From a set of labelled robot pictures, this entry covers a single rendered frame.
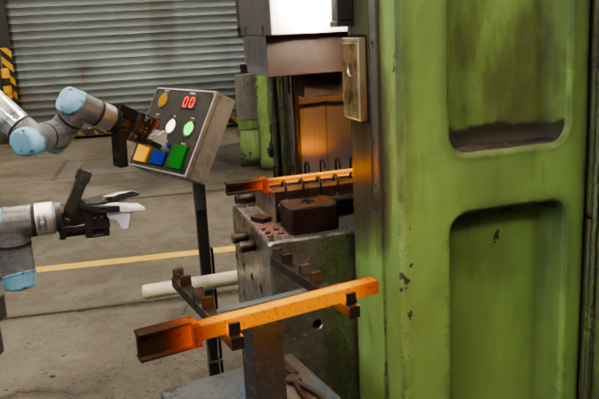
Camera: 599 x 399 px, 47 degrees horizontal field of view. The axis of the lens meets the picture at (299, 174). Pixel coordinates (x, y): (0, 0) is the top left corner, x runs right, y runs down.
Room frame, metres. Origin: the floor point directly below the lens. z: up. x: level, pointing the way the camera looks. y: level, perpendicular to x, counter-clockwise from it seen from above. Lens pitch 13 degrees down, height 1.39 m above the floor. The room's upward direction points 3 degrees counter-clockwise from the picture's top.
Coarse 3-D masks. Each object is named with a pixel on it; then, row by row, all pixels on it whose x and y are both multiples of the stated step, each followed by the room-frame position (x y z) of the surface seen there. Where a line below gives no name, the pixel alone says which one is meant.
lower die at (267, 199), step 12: (312, 180) 1.70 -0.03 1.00; (324, 180) 1.71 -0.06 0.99; (348, 180) 1.71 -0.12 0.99; (276, 192) 1.63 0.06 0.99; (288, 192) 1.63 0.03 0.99; (300, 192) 1.64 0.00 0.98; (312, 192) 1.65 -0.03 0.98; (324, 192) 1.66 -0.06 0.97; (348, 192) 1.68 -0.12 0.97; (264, 204) 1.73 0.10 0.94; (276, 204) 1.63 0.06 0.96; (276, 216) 1.62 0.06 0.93
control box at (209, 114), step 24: (168, 96) 2.26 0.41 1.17; (192, 96) 2.17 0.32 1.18; (216, 96) 2.09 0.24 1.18; (168, 120) 2.19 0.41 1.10; (192, 120) 2.11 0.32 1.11; (216, 120) 2.09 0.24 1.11; (192, 144) 2.05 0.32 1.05; (216, 144) 2.08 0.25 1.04; (144, 168) 2.19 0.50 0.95; (168, 168) 2.08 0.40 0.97; (192, 168) 2.02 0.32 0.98
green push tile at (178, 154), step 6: (174, 144) 2.10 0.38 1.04; (174, 150) 2.09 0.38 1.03; (180, 150) 2.07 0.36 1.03; (186, 150) 2.05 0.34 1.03; (174, 156) 2.07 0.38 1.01; (180, 156) 2.05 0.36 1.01; (168, 162) 2.08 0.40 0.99; (174, 162) 2.06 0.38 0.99; (180, 162) 2.04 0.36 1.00; (174, 168) 2.05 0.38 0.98; (180, 168) 2.03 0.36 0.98
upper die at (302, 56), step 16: (336, 32) 1.68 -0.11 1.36; (256, 48) 1.71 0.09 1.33; (272, 48) 1.63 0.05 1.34; (288, 48) 1.64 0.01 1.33; (304, 48) 1.65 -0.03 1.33; (320, 48) 1.66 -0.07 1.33; (336, 48) 1.68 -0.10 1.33; (256, 64) 1.72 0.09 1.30; (272, 64) 1.63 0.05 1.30; (288, 64) 1.64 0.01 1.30; (304, 64) 1.65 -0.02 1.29; (320, 64) 1.66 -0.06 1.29; (336, 64) 1.68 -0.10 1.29
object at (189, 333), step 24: (336, 288) 1.10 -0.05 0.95; (360, 288) 1.11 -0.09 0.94; (240, 312) 1.02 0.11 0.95; (264, 312) 1.02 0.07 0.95; (288, 312) 1.04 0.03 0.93; (144, 336) 0.94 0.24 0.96; (168, 336) 0.96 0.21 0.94; (192, 336) 0.97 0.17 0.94; (216, 336) 0.99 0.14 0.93; (144, 360) 0.93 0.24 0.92
